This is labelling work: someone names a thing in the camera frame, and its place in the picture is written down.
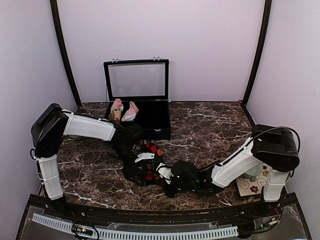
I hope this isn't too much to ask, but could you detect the black frame post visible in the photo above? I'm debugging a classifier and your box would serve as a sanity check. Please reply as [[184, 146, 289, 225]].
[[49, 0, 82, 108], [241, 0, 273, 108]]

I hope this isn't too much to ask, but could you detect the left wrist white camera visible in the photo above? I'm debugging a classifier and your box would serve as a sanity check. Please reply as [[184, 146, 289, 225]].
[[134, 152, 155, 163]]

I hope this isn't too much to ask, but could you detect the floral patterned mat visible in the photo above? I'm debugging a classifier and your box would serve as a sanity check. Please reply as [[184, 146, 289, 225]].
[[236, 163, 271, 197]]

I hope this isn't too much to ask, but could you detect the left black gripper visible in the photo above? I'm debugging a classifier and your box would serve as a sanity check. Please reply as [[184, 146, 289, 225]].
[[111, 142, 147, 187]]

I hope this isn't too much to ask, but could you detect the pale green bowl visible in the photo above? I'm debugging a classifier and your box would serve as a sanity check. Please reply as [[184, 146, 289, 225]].
[[243, 163, 264, 178]]

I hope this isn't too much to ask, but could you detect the wrist white camera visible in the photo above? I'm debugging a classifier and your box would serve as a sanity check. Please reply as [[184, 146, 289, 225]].
[[134, 152, 155, 163], [156, 162, 174, 185]]

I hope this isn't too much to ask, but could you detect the white slotted cable duct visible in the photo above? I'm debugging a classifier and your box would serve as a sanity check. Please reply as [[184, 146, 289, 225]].
[[31, 213, 239, 240]]

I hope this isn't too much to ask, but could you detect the small circuit board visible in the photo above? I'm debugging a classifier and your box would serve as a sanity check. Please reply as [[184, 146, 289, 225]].
[[71, 225, 93, 236]]

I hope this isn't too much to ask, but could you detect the pink patterned sock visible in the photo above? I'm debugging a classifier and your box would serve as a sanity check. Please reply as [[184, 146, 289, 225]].
[[121, 101, 139, 122]]

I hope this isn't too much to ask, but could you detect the black display box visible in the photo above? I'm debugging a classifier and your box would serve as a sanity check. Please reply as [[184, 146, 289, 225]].
[[103, 58, 172, 140]]

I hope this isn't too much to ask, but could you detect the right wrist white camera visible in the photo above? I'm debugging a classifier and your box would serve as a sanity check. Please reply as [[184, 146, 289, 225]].
[[156, 162, 174, 185]]

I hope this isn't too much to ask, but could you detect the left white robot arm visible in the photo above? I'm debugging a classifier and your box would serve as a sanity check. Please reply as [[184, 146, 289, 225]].
[[30, 103, 144, 218]]

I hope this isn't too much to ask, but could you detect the black front rail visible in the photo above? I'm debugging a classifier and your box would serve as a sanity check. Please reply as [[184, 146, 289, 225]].
[[27, 193, 301, 226]]

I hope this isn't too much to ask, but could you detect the rolled pink sock in box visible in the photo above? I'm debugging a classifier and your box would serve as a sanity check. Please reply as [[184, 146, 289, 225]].
[[107, 98, 124, 123]]

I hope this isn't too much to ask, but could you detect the right black frame post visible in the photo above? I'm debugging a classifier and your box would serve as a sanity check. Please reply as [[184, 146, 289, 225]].
[[241, 0, 273, 108]]

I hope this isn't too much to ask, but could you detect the left black frame post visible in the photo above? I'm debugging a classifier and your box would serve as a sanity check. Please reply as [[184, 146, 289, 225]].
[[49, 0, 82, 108]]

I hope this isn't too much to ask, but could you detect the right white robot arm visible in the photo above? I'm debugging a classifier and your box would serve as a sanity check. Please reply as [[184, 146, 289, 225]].
[[156, 124, 301, 217]]

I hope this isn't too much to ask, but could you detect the black argyle sock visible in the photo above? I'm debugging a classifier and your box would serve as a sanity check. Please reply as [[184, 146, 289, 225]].
[[138, 142, 164, 186]]

